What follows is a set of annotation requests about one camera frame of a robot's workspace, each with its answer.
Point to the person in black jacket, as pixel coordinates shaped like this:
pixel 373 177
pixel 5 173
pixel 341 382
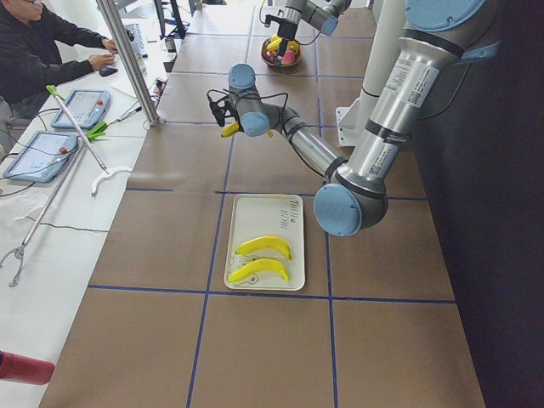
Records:
pixel 30 57

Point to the black computer mouse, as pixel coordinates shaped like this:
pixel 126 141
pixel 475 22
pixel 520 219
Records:
pixel 107 71

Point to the teach pendant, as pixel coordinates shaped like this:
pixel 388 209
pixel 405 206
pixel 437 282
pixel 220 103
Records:
pixel 43 157
pixel 87 106

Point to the red bottle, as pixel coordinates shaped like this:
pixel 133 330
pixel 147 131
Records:
pixel 22 369

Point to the white bear tray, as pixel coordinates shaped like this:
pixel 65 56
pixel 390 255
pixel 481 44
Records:
pixel 256 215

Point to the yellow banana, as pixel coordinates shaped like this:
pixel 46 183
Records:
pixel 257 266
pixel 273 43
pixel 265 242
pixel 231 129

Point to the aluminium frame post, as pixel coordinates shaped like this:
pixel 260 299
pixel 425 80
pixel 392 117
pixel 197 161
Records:
pixel 131 65

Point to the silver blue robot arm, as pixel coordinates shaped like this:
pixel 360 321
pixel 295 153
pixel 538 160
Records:
pixel 324 19
pixel 414 42

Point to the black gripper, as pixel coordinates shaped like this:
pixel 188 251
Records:
pixel 286 31

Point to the near teach pendant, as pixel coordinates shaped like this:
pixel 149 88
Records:
pixel 43 157

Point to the metal cup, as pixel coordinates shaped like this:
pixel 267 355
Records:
pixel 170 45

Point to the brown wicker basket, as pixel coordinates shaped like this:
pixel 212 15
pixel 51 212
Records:
pixel 269 58

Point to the far teach pendant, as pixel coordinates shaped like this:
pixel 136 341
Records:
pixel 87 106

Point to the red apple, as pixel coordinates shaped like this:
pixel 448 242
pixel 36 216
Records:
pixel 290 57

